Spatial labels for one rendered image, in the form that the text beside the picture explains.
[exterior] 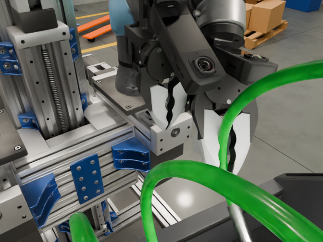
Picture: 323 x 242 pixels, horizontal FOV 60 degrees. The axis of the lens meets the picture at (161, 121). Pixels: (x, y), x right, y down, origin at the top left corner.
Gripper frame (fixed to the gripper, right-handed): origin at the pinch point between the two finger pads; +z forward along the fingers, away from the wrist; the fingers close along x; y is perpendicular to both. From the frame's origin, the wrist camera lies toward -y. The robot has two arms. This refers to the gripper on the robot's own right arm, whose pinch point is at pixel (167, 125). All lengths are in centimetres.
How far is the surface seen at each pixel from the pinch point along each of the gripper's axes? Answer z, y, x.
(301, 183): 21.5, -6.9, -30.9
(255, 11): 79, 279, -293
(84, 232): -10.6, -19.7, 16.4
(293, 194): 26.0, -6.3, -30.9
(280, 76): -15.1, -15.8, -2.1
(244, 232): 7.1, -16.6, -2.8
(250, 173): 121, 65, -105
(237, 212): 5.7, -14.6, -2.9
